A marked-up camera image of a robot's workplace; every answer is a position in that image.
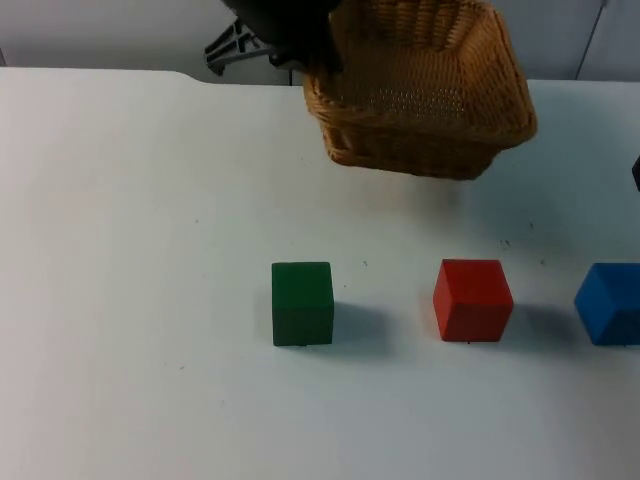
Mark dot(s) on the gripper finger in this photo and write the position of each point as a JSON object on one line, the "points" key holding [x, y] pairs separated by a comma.
{"points": [[330, 62], [636, 172]]}

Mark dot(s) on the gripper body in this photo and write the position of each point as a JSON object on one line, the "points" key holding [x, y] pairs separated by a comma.
{"points": [[285, 22]]}

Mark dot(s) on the pale brown wicker basket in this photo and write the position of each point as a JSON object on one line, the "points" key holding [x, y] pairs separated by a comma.
{"points": [[430, 100]]}

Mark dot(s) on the blue cube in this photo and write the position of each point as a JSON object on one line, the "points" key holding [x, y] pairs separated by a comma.
{"points": [[607, 305]]}

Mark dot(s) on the red cube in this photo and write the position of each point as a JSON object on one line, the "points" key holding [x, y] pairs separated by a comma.
{"points": [[472, 305]]}

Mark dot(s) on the green cube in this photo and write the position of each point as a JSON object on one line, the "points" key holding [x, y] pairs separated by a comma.
{"points": [[302, 305]]}

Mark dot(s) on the grey metal bracket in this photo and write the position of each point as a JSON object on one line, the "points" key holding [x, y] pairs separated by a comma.
{"points": [[235, 47]]}

